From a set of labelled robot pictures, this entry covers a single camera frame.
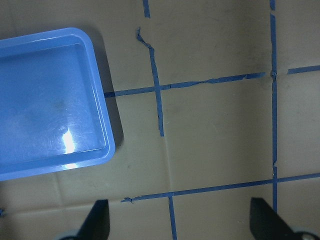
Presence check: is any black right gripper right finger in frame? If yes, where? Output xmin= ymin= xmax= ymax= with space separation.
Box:
xmin=250 ymin=197 xmax=299 ymax=240

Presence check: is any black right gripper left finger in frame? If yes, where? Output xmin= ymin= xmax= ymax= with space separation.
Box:
xmin=75 ymin=199 xmax=110 ymax=240

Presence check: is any blue plastic tray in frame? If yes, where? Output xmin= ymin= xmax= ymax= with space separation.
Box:
xmin=0 ymin=27 xmax=116 ymax=181

